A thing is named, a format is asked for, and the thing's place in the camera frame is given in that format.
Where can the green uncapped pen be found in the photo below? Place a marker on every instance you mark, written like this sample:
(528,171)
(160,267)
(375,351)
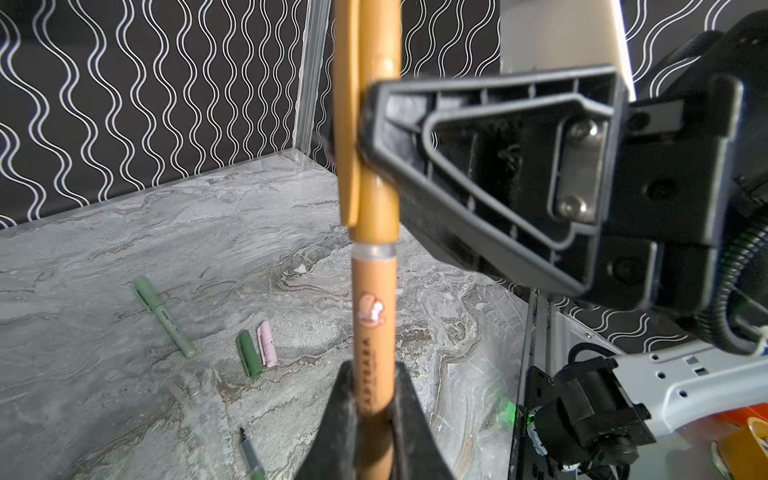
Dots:
(255,470)

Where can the pink pen cap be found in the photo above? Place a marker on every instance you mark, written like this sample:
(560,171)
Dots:
(268,354)

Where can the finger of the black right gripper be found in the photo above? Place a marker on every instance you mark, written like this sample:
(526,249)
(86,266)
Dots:
(511,173)

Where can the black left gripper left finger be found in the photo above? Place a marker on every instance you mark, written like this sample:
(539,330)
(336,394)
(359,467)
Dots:
(333,451)

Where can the aluminium right corner post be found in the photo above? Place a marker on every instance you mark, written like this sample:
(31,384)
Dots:
(316,25)

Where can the orange pen cap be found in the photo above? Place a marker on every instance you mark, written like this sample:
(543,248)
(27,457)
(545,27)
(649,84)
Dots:
(367,50)

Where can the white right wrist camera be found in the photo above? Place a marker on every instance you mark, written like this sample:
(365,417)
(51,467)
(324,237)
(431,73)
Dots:
(557,34)

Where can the green pen cap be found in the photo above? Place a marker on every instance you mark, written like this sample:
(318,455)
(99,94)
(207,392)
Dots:
(249,355)

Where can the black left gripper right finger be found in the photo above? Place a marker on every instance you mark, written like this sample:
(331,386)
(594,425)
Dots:
(416,454)

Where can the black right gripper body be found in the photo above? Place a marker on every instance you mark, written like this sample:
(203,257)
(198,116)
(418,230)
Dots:
(687,225)

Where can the light green pen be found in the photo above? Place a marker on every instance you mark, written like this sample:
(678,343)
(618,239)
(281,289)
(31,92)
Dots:
(151,301)

